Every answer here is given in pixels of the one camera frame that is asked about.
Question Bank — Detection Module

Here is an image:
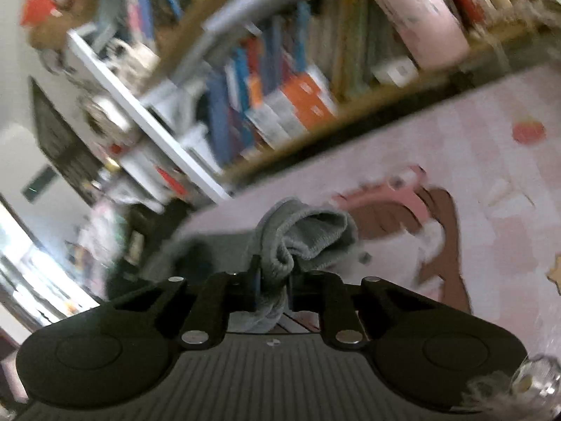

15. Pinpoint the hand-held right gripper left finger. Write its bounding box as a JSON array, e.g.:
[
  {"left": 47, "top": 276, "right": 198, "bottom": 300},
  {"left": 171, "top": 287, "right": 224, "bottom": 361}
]
[{"left": 107, "top": 256, "right": 264, "bottom": 352}]

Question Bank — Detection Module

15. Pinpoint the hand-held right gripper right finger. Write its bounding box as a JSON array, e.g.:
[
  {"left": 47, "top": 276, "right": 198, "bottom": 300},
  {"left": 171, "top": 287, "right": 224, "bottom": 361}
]
[{"left": 289, "top": 269, "right": 435, "bottom": 347}]

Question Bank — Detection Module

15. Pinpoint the grey sweater with white print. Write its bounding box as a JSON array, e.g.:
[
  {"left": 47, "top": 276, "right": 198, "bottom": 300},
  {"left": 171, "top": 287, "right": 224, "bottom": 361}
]
[{"left": 144, "top": 199, "right": 361, "bottom": 335}]

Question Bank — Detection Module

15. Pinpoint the orange and white book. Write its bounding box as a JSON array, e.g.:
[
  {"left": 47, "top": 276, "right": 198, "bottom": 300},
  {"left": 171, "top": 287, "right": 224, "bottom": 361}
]
[
  {"left": 279, "top": 72, "right": 339, "bottom": 131},
  {"left": 245, "top": 92, "right": 308, "bottom": 151}
]

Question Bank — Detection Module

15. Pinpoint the pink printed blanket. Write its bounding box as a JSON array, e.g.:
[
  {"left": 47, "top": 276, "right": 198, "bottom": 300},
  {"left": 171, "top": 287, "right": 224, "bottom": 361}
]
[{"left": 174, "top": 65, "right": 561, "bottom": 362}]

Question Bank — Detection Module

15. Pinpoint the wooden bookshelf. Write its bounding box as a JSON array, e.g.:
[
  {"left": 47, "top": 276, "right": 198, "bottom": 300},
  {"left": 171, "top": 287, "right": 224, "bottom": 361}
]
[{"left": 144, "top": 0, "right": 561, "bottom": 190}]

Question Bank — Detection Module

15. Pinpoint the row of upright books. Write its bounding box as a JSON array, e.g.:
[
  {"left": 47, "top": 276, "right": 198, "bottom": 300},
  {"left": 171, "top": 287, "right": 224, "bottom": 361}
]
[{"left": 205, "top": 0, "right": 421, "bottom": 168}]

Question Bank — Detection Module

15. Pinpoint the small white box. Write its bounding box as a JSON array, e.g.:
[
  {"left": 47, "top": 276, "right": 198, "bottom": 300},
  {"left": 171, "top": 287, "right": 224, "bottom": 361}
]
[{"left": 372, "top": 55, "right": 420, "bottom": 87}]

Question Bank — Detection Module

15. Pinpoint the pink cylinder container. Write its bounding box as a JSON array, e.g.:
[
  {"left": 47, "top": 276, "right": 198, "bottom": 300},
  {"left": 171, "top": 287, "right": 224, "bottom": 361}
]
[{"left": 354, "top": 0, "right": 471, "bottom": 70}]

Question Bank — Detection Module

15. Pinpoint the dark wall board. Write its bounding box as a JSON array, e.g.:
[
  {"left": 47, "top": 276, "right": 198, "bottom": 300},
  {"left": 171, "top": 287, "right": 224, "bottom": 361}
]
[{"left": 28, "top": 76, "right": 102, "bottom": 205}]

